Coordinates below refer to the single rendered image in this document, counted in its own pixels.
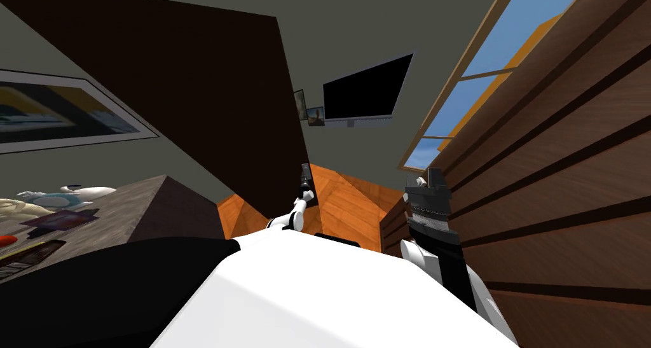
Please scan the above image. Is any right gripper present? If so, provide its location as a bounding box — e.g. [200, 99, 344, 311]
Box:
[404, 167, 453, 214]

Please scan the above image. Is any wooden framed window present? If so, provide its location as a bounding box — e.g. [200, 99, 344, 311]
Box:
[397, 0, 592, 174]

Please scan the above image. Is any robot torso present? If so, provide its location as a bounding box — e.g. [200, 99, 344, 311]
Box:
[147, 228, 520, 348]

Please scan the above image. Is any brown wooden dresser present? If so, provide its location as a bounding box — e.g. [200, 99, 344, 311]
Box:
[378, 0, 651, 348]

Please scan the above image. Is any dark brown door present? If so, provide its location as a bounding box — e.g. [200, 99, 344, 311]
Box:
[0, 0, 320, 221]

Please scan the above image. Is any grey brown table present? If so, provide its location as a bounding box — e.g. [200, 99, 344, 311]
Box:
[0, 174, 226, 284]

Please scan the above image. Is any large framed picture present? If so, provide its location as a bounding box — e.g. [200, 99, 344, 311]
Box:
[0, 68, 160, 156]

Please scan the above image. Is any black wall screen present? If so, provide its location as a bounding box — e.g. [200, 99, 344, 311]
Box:
[322, 52, 415, 130]

